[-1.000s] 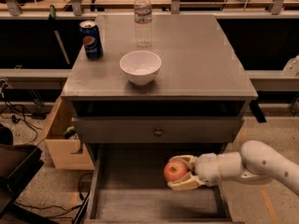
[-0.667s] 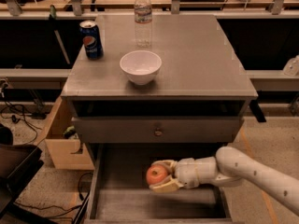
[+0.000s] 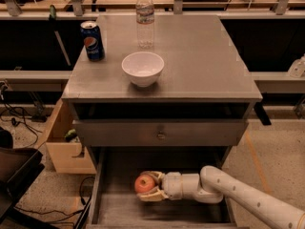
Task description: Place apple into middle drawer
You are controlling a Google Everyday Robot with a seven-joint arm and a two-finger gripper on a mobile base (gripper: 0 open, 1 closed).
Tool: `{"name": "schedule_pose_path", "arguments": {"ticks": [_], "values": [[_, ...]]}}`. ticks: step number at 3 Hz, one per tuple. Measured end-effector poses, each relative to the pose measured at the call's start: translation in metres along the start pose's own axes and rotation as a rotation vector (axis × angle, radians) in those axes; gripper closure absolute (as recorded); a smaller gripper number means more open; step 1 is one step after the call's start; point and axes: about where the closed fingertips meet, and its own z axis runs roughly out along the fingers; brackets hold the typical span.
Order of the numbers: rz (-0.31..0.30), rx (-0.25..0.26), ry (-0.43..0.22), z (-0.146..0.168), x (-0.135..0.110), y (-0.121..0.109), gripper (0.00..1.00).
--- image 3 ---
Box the black cables on floor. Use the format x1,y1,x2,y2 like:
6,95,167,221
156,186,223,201
0,83,44,149

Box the clear plastic water bottle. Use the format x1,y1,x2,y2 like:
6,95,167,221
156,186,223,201
135,0,154,49

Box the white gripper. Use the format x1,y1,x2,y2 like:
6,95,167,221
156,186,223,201
137,171,182,202

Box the grey drawer cabinet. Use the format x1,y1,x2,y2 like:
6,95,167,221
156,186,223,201
61,13,263,229

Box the blue pepsi can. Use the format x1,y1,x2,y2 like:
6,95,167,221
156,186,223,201
80,21,105,61

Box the open grey middle drawer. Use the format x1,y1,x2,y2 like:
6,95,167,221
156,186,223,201
86,147,236,229

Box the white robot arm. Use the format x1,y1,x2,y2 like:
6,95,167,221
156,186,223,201
134,166,305,229

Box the light wooden box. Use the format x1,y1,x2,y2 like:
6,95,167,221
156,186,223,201
36,99,96,175

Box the closed grey top drawer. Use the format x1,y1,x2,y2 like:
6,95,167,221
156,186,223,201
73,119,248,147

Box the red apple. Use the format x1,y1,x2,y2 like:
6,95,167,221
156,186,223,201
134,175,155,193

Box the white ceramic bowl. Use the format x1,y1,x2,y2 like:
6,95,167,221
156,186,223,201
121,52,165,88

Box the black equipment left corner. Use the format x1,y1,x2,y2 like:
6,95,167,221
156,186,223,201
0,128,44,220

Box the green handled tool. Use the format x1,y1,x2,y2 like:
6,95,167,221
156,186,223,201
49,5,71,67

